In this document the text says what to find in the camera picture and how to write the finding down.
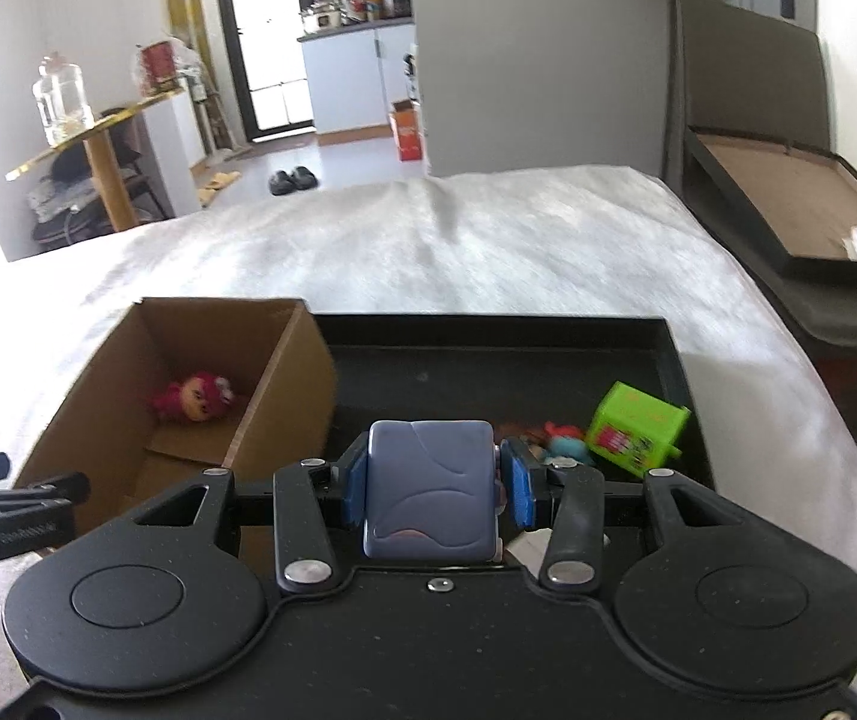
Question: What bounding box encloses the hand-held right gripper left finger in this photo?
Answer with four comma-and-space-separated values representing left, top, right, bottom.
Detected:
132, 433, 371, 590

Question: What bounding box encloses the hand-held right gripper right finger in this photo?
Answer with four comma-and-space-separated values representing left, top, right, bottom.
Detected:
501, 435, 766, 592

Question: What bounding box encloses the lavender blue cube toy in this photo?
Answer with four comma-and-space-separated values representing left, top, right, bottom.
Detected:
360, 420, 506, 563

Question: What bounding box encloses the black plastic tray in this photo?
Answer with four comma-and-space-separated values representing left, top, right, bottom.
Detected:
312, 313, 715, 545

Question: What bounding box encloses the brown cardboard box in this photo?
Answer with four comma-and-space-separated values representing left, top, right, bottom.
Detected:
13, 298, 338, 592

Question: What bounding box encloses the green cube toy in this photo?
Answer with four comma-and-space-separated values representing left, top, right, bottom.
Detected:
585, 382, 692, 478

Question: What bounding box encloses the small blue figure toy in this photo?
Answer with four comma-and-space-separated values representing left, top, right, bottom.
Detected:
522, 422, 591, 467

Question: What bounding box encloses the red plush toy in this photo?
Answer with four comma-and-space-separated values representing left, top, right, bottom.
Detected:
151, 370, 239, 425

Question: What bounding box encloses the white bed blanket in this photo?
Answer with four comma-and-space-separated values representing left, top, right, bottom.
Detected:
0, 163, 857, 720

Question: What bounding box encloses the black chair with clutter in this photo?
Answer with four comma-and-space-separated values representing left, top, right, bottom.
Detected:
26, 118, 175, 243

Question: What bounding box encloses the pair of yellow slippers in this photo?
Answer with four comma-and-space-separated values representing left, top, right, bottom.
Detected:
198, 170, 242, 208

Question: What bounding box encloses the round gold-edged table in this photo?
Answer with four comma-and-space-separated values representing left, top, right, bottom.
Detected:
6, 88, 187, 233

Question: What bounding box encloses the orange carton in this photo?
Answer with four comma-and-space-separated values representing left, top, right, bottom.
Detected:
387, 100, 426, 163

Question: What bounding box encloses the white side cabinet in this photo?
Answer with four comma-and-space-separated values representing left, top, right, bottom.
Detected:
145, 92, 202, 220

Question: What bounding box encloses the clear glass jar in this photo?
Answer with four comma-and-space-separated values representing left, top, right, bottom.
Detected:
32, 52, 95, 146

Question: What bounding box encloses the white kitchen cabinet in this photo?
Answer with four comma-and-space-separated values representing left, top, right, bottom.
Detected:
298, 21, 419, 133

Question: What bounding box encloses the red box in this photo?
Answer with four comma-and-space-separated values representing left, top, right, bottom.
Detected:
139, 40, 179, 92

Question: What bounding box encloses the brown open storage bench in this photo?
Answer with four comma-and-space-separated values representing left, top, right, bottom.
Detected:
666, 0, 857, 350

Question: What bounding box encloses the black-framed glass door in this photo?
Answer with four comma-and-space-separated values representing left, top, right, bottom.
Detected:
220, 0, 318, 142

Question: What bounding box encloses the gold curtain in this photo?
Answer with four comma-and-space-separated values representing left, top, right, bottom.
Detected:
160, 0, 236, 152

